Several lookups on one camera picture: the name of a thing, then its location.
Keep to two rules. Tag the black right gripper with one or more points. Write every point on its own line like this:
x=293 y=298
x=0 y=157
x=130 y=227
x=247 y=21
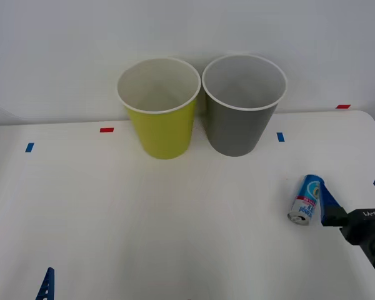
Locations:
x=367 y=223

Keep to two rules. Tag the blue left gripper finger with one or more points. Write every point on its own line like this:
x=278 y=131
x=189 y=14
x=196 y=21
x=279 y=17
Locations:
x=47 y=286

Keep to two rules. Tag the blue drink can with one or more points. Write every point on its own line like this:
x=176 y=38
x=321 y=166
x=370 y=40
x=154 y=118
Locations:
x=307 y=200

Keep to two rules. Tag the grey plastic bin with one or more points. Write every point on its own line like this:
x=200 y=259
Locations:
x=237 y=131

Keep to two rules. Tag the yellow-green plastic bin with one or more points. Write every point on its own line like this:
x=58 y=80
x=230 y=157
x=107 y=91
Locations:
x=165 y=134

